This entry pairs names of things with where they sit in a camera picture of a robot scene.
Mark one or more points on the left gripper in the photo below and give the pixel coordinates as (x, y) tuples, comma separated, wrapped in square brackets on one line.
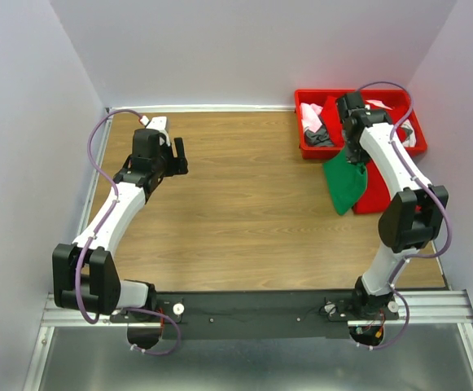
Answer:
[(175, 164)]

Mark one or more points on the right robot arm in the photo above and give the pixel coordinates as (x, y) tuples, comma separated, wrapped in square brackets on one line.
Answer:
[(415, 213)]

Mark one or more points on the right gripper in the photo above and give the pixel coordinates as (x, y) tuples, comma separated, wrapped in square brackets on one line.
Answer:
[(354, 152)]

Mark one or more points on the white pink t shirt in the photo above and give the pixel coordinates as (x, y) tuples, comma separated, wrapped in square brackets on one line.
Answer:
[(311, 116)]

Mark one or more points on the folded red t shirt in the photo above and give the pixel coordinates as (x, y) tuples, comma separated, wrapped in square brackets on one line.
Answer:
[(376, 197)]

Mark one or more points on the red plastic bin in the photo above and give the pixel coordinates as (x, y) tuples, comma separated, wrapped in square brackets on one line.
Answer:
[(319, 96)]

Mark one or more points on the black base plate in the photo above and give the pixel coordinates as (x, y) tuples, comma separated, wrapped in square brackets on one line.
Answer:
[(239, 315)]

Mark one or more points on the grey t shirt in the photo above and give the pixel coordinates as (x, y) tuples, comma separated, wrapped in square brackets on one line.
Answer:
[(318, 138)]

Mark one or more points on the red t shirt in bin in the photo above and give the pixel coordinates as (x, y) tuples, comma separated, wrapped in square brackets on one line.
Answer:
[(330, 115)]

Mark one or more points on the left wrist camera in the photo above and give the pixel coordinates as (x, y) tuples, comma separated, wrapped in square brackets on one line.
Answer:
[(158, 123)]

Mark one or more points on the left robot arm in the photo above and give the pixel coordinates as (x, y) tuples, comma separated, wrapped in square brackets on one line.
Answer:
[(84, 273)]

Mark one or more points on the green t shirt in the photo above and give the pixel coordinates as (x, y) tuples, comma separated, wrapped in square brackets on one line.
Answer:
[(346, 181)]

